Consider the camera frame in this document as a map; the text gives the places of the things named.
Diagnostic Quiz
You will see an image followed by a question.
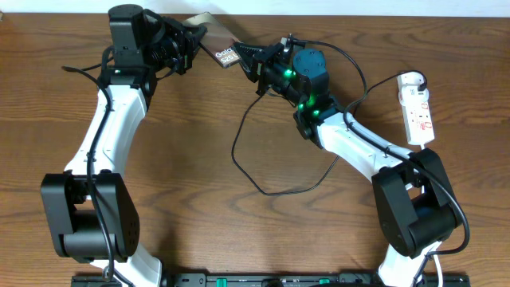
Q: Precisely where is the Galaxy smartphone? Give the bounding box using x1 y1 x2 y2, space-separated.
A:
183 12 240 69

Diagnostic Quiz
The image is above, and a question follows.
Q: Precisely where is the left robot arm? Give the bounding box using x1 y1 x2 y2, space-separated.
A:
41 4 207 286

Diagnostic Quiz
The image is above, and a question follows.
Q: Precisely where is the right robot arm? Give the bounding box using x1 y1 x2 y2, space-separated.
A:
233 37 470 286

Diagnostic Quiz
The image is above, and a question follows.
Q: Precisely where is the white USB charger plug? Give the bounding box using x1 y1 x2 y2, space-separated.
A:
398 85 429 107

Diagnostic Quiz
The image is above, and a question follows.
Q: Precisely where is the white power strip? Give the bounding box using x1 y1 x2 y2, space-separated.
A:
396 73 436 147

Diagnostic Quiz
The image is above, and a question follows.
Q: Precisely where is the black USB charging cable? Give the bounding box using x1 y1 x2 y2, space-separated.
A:
231 70 428 197

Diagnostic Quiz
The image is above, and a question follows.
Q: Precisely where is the white power strip cord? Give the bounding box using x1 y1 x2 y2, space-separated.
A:
419 143 444 287

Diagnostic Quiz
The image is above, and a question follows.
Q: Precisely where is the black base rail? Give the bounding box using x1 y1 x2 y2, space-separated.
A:
70 273 471 287

